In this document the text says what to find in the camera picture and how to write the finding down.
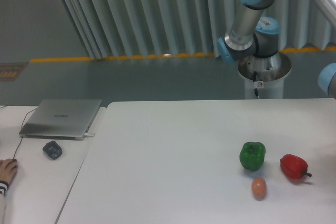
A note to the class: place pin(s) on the person's hand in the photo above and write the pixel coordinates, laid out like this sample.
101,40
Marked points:
7,174

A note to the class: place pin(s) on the striped sleeve forearm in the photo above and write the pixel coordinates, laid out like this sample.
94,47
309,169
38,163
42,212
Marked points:
3,189

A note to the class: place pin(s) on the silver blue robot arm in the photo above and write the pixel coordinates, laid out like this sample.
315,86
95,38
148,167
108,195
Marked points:
252,42

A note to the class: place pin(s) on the small black device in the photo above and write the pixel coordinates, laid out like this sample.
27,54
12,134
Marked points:
53,150

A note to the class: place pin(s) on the silver closed laptop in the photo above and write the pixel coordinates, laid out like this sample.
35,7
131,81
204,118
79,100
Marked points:
61,119

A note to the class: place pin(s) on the white folded curtain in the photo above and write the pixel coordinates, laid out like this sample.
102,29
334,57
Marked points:
151,27

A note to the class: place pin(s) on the green bell pepper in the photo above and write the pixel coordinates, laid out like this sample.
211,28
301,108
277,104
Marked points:
252,155

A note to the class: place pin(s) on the brown egg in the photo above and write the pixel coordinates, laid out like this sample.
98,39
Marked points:
259,187

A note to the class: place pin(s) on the red bell pepper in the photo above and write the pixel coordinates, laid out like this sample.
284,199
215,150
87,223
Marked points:
294,167

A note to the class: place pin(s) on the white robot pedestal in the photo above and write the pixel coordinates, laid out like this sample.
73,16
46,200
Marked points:
264,77

